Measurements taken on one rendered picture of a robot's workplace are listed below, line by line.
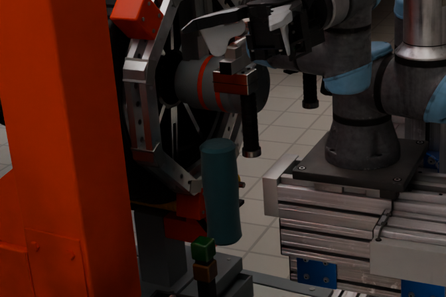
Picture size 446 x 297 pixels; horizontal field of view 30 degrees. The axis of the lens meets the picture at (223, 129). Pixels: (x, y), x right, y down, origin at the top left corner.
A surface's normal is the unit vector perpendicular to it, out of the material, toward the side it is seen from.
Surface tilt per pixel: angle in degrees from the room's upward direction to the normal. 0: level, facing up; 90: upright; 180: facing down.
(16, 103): 90
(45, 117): 90
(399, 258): 90
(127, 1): 45
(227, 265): 0
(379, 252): 90
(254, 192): 0
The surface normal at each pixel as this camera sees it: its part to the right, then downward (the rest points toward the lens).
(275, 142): -0.07, -0.93
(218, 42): 0.30, 0.28
